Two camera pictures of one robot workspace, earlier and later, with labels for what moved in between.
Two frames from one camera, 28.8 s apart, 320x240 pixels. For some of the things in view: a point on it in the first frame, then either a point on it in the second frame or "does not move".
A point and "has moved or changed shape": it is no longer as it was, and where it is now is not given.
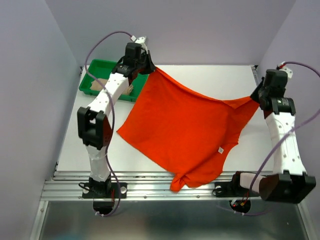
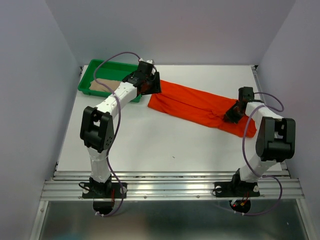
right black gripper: x=255 y=95 to x=231 y=118
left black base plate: x=116 y=190 does not move
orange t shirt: x=186 y=128 has moved or changed shape
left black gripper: x=151 y=67 to x=156 y=88
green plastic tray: x=103 y=69 does not move
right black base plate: x=227 y=189 does not move
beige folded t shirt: x=95 y=85 does not move
